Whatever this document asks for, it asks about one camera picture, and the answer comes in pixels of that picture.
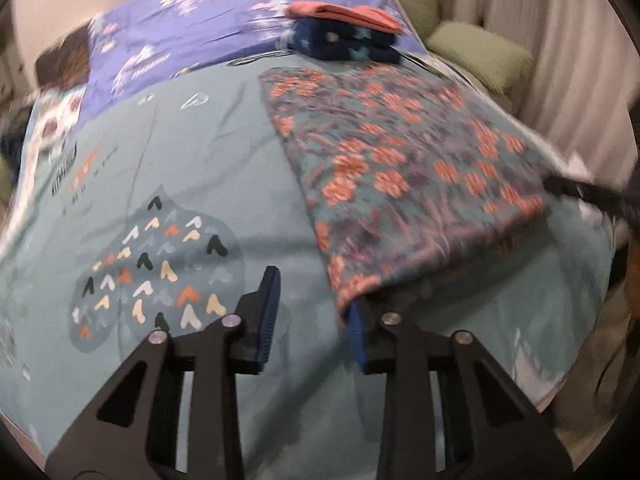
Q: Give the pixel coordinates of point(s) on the green cushion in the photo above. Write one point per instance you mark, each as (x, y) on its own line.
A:
(477, 55)
(417, 5)

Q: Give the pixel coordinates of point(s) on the white pleated curtain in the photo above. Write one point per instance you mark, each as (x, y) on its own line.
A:
(550, 35)

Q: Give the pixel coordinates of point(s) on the navy star-print folded cloth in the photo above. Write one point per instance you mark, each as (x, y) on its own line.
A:
(340, 42)

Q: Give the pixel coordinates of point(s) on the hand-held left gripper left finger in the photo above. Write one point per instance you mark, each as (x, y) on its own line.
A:
(270, 310)

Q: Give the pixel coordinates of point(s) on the floral teal orange cloth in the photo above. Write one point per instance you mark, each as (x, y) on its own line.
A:
(400, 170)

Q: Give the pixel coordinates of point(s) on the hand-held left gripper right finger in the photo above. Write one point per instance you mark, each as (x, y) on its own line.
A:
(356, 340)

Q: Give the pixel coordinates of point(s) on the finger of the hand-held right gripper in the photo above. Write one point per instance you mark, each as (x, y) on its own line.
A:
(590, 194)

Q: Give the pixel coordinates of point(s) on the purple printed blanket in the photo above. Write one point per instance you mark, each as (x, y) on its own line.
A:
(225, 15)

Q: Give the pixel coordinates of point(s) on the brown headboard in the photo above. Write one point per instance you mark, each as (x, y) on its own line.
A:
(62, 57)

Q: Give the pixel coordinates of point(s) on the pink folded cloth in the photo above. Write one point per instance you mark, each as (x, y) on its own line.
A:
(350, 14)

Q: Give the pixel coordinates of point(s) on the teal printed blanket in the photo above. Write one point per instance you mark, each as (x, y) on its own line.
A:
(200, 170)

